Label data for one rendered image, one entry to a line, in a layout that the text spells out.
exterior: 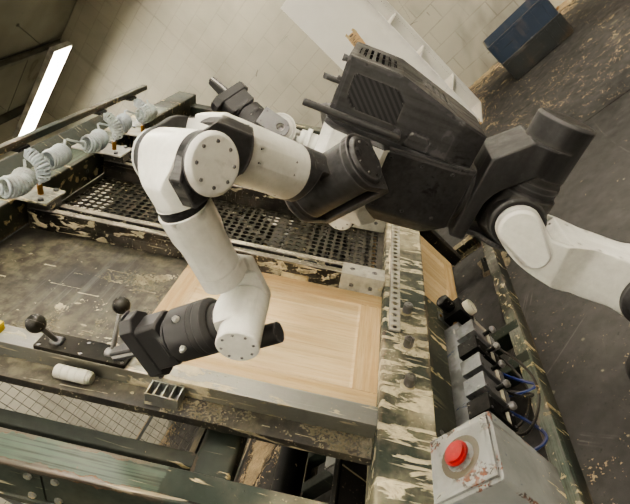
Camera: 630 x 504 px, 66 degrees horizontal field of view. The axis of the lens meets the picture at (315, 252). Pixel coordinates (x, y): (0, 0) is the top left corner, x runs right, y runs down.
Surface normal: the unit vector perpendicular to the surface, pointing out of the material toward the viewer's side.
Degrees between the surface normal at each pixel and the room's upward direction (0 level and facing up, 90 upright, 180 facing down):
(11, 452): 57
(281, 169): 122
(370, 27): 90
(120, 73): 90
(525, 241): 90
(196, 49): 90
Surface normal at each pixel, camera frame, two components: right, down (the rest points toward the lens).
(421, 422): 0.15, -0.85
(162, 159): -0.64, -0.09
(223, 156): 0.74, 0.20
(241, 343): -0.07, 0.63
